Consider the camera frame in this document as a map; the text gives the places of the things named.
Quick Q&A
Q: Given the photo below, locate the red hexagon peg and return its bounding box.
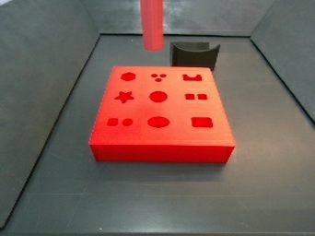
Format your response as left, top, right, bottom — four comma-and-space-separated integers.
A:
139, 0, 164, 51

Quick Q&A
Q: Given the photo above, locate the red shape-sorting block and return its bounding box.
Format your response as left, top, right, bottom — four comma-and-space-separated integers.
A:
87, 66, 234, 163

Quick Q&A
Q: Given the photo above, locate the dark grey curved holder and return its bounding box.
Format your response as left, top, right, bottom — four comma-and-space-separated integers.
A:
169, 41, 220, 70

